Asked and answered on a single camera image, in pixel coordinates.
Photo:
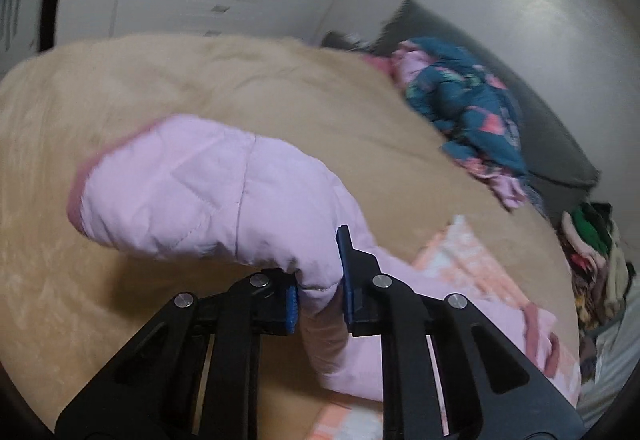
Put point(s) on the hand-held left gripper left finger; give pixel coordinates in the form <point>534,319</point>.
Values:
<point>291,304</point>

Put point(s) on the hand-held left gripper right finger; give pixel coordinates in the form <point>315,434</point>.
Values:
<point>345,270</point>

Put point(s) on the pink quilted jacket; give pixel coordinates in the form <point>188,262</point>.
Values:
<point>200,185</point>

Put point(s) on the pile of folded clothes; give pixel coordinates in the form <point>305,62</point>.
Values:
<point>590,230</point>

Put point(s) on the white bag of clothes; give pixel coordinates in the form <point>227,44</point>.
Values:
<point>610,370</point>

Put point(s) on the orange plaid cloud-print blanket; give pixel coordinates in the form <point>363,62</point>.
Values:
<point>465,260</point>

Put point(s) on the teal patterned garment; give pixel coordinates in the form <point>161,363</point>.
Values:
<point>465,110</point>

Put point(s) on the beige fleece blanket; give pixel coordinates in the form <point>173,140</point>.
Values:
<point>250,85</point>

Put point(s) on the striped dark cloth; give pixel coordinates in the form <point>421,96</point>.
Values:
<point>345,41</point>

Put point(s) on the grey headboard cushion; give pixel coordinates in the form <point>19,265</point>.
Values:
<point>545,130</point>

